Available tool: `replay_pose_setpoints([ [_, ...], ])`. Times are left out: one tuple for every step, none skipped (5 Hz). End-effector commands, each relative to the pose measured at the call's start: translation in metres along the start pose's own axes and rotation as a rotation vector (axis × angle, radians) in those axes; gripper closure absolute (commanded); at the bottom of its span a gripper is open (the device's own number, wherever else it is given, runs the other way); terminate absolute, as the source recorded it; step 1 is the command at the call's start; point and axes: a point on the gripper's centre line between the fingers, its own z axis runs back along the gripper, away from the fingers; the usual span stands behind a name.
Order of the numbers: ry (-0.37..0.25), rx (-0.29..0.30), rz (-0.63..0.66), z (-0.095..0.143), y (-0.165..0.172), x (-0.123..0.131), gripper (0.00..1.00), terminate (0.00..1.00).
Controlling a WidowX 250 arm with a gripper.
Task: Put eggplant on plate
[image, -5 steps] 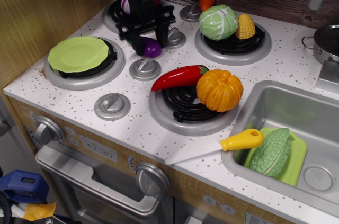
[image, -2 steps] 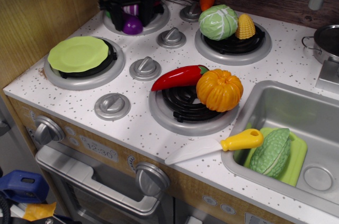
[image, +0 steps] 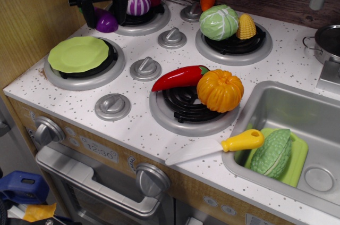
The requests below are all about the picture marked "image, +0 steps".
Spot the yellow cloth scrap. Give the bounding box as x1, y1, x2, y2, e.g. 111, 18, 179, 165
23, 203, 57, 222

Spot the back right stove burner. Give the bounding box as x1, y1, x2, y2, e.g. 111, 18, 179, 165
195, 24, 273, 66

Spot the stove burner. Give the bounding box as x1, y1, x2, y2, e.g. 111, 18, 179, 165
44, 37, 125, 91
105, 2, 171, 36
195, 24, 273, 66
149, 87, 240, 137

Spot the front right stove burner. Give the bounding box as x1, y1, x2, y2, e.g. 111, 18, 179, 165
149, 87, 240, 137

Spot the silver stovetop knob upper middle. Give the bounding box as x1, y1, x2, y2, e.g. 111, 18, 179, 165
157, 27, 187, 49

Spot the silver stovetop knob far back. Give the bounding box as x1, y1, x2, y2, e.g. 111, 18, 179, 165
180, 2, 202, 22

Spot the purple white toy onion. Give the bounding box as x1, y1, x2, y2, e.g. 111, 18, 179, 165
127, 0, 151, 16

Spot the silver oven door handle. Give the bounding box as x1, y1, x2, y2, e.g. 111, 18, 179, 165
36, 146, 161, 219

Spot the silver toy pot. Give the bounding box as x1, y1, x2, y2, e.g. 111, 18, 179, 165
302, 24, 340, 64

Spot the purple toy eggplant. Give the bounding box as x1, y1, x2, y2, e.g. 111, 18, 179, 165
86, 7, 119, 33

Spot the silver stovetop knob front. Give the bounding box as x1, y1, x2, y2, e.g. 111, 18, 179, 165
95, 93, 131, 121

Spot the silver stovetop knob lower middle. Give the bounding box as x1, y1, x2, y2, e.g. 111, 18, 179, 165
130, 57, 162, 82

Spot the light green toy plate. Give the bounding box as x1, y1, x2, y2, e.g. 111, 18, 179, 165
48, 36, 109, 73

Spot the orange toy pumpkin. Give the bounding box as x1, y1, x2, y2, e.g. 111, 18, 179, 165
197, 69, 244, 113

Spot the right oven dial knob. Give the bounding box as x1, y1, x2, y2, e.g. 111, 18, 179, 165
136, 162, 171, 197

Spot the green toy bitter gourd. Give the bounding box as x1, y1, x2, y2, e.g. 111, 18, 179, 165
250, 129, 292, 179

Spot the blue clamp device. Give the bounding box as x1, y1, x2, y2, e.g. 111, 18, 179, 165
1, 171, 49, 204

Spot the silver toy sink basin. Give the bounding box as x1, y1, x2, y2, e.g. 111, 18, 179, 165
222, 81, 339, 217

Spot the yellow toy corn cob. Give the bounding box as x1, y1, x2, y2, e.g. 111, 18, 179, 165
236, 14, 257, 40

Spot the oven clock display panel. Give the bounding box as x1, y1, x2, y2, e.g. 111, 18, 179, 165
80, 136, 119, 163

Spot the left oven dial knob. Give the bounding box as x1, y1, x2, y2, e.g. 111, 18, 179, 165
34, 116, 66, 146

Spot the red toy chili pepper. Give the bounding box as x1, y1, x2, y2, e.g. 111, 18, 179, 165
151, 65, 210, 92

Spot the silver stovetop knob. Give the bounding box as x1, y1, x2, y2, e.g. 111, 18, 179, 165
95, 93, 131, 121
130, 57, 162, 82
157, 27, 187, 49
180, 2, 202, 22

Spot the green toy cabbage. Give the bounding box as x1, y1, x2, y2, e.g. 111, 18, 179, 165
199, 4, 239, 41

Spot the oven dial knob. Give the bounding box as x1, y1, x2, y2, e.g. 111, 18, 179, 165
136, 162, 171, 197
34, 116, 66, 146

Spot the yellow handled toy knife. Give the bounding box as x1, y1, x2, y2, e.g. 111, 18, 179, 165
165, 129, 265, 166

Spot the back left stove burner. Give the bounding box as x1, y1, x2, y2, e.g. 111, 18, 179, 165
105, 2, 171, 36

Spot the front left stove burner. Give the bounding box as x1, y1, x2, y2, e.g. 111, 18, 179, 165
44, 37, 125, 91

